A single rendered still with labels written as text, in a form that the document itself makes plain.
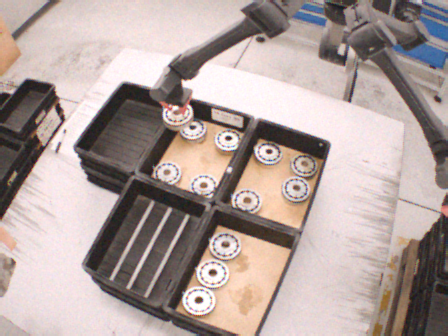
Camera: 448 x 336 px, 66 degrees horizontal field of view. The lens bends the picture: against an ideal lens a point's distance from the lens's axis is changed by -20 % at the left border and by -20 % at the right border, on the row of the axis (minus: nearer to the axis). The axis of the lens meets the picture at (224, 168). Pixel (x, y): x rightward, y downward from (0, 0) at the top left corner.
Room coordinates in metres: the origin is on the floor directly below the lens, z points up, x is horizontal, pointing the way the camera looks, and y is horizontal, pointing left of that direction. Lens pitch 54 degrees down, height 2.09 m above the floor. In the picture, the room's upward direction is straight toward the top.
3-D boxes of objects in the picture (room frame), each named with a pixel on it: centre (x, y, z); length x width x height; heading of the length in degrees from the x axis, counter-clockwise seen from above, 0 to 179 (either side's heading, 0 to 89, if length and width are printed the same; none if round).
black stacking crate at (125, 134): (1.05, 0.37, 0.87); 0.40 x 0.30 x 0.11; 157
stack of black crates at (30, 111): (1.56, 1.22, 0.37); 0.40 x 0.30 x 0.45; 159
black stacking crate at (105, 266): (0.57, 0.25, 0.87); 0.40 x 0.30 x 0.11; 157
